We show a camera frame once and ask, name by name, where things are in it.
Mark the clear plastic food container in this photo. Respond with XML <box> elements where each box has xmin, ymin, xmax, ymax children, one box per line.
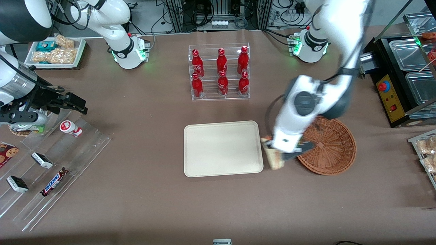
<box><xmin>405</xmin><ymin>71</ymin><xmax>436</xmax><ymax>107</ymax></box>
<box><xmin>389</xmin><ymin>38</ymin><xmax>430</xmax><ymax>72</ymax></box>

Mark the aluminium frame post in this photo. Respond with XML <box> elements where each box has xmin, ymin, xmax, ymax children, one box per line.
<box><xmin>172</xmin><ymin>0</ymin><xmax>191</xmax><ymax>33</ymax></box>
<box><xmin>257</xmin><ymin>0</ymin><xmax>273</xmax><ymax>31</ymax></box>

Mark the large clear peanut snack bag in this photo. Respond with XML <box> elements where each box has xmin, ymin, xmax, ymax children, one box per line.
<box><xmin>32</xmin><ymin>47</ymin><xmax>78</xmax><ymax>65</ymax></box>

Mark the black white snack bar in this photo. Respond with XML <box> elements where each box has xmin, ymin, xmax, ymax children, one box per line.
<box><xmin>6</xmin><ymin>175</ymin><xmax>29</xmax><ymax>194</ymax></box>
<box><xmin>31</xmin><ymin>152</ymin><xmax>54</xmax><ymax>170</ymax></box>

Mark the wrapped bread pack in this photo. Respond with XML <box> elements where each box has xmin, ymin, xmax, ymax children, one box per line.
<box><xmin>416</xmin><ymin>136</ymin><xmax>436</xmax><ymax>154</ymax></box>
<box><xmin>420</xmin><ymin>155</ymin><xmax>436</xmax><ymax>173</ymax></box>

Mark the clear acrylic bottle rack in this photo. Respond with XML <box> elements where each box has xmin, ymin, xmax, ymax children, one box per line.
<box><xmin>188</xmin><ymin>43</ymin><xmax>251</xmax><ymax>101</ymax></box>

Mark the metal wire bread rack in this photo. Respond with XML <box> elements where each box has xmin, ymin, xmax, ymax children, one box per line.
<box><xmin>407</xmin><ymin>129</ymin><xmax>436</xmax><ymax>190</ymax></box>

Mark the red cola bottle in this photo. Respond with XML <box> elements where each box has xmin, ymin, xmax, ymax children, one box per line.
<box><xmin>217</xmin><ymin>71</ymin><xmax>229</xmax><ymax>96</ymax></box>
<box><xmin>191</xmin><ymin>49</ymin><xmax>205</xmax><ymax>78</ymax></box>
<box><xmin>216</xmin><ymin>48</ymin><xmax>228</xmax><ymax>74</ymax></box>
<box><xmin>237</xmin><ymin>46</ymin><xmax>249</xmax><ymax>75</ymax></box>
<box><xmin>238</xmin><ymin>71</ymin><xmax>250</xmax><ymax>95</ymax></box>
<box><xmin>191</xmin><ymin>73</ymin><xmax>204</xmax><ymax>98</ymax></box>

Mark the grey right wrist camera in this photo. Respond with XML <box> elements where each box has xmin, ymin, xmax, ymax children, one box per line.
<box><xmin>0</xmin><ymin>111</ymin><xmax>48</xmax><ymax>126</ymax></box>

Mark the brown wicker basket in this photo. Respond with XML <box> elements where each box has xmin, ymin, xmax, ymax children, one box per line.
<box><xmin>296</xmin><ymin>115</ymin><xmax>357</xmax><ymax>176</ymax></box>

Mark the red cookie pack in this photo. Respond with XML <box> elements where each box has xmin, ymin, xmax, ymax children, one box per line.
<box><xmin>0</xmin><ymin>141</ymin><xmax>20</xmax><ymax>169</ymax></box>

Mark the Snickers chocolate bar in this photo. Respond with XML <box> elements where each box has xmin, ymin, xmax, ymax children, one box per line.
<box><xmin>40</xmin><ymin>167</ymin><xmax>69</xmax><ymax>197</ymax></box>

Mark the black food warmer machine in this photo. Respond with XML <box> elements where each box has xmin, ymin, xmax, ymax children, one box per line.
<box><xmin>358</xmin><ymin>14</ymin><xmax>436</xmax><ymax>128</ymax></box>

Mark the white bottle green cap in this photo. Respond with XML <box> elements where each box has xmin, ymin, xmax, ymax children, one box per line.
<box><xmin>9</xmin><ymin>123</ymin><xmax>46</xmax><ymax>134</ymax></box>

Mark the small white red yogurt bottle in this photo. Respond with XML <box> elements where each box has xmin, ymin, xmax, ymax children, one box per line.
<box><xmin>59</xmin><ymin>120</ymin><xmax>83</xmax><ymax>137</ymax></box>

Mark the white snack tray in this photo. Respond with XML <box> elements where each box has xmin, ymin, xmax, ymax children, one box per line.
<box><xmin>24</xmin><ymin>36</ymin><xmax>87</xmax><ymax>70</ymax></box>

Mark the teal snack packet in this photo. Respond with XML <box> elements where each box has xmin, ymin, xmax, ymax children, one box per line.
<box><xmin>35</xmin><ymin>40</ymin><xmax>57</xmax><ymax>52</ymax></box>

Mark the cream plastic tray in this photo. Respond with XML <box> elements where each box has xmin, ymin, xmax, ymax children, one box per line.
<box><xmin>184</xmin><ymin>120</ymin><xmax>264</xmax><ymax>178</ymax></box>

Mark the small clear peanut snack bag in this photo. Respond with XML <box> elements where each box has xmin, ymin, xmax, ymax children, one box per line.
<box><xmin>54</xmin><ymin>34</ymin><xmax>75</xmax><ymax>49</ymax></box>

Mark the triangular sandwich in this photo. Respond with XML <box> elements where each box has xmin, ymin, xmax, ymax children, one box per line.
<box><xmin>260</xmin><ymin>136</ymin><xmax>285</xmax><ymax>170</ymax></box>

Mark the clear acrylic stepped display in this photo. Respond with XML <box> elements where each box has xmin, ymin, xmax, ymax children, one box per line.
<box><xmin>0</xmin><ymin>108</ymin><xmax>113</xmax><ymax>232</ymax></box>

